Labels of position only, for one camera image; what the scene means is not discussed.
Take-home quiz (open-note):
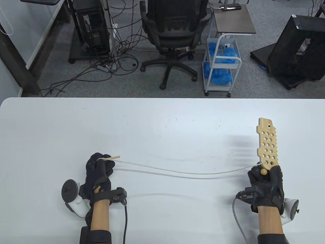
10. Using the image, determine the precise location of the person's right hand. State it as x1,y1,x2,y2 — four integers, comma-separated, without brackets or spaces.
248,162,285,216

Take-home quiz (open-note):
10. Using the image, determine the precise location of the person's left hand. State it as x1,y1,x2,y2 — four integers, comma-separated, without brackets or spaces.
81,152,115,207

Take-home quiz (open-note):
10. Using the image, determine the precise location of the wooden crocodile lacing toy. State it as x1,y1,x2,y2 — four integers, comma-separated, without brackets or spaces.
256,117,278,170

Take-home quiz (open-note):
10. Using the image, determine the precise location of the white rope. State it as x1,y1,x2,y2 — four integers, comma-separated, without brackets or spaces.
98,158,267,175

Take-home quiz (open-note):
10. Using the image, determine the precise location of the black forearm sensor pack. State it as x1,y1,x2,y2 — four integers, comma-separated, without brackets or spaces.
79,227,112,244
257,233,290,244

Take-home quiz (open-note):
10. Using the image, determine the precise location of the person's left forearm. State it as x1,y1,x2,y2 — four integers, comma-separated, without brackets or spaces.
90,200,111,232

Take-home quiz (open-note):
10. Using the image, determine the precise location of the person's right forearm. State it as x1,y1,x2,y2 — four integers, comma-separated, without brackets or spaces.
257,206,283,235

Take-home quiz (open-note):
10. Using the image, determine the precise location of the grey and white controller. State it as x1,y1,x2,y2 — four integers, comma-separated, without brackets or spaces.
279,198,300,225
61,179,89,218

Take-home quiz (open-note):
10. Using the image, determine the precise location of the blue plastic bag pile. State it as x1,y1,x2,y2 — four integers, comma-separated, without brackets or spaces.
208,42,238,64
203,62,233,85

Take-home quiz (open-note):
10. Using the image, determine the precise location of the white utility cart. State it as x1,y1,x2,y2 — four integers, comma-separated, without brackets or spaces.
202,33,242,98

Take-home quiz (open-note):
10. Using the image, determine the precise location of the black wheeled platform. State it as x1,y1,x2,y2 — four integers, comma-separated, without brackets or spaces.
250,43,315,90

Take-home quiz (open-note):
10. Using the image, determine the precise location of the black computer tower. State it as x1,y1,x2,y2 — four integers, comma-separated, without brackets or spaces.
72,0,111,56

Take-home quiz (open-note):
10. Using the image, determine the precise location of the white panel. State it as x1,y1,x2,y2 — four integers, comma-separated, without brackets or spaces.
25,0,64,69

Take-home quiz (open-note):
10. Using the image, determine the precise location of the black office chair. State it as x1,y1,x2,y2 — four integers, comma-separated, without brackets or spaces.
140,0,213,90

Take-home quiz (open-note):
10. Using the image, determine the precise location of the brown side table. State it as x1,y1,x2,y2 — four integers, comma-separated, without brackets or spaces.
212,4,256,36

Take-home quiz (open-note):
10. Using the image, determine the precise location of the black monitor stand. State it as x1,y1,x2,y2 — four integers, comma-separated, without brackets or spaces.
20,0,61,5

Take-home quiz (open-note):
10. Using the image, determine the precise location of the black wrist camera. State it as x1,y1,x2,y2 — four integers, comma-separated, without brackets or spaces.
236,187,255,204
110,187,127,206

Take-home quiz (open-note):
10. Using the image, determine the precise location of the grey camera cable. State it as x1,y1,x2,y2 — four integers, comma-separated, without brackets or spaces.
233,198,250,244

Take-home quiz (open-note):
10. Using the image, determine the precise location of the black camera cable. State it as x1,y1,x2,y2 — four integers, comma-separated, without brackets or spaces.
123,205,128,244

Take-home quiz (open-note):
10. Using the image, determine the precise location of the tangle of black floor cables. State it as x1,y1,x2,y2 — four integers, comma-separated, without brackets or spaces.
41,0,150,97

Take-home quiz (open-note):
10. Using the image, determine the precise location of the black open frame box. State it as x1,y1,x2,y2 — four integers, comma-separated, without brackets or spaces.
267,15,325,81

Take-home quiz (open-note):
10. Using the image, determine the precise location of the dark desk frame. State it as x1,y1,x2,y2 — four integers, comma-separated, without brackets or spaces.
0,23,42,97

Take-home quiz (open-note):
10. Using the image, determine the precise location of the silver aluminium post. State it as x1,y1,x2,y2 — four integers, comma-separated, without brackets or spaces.
103,0,118,59

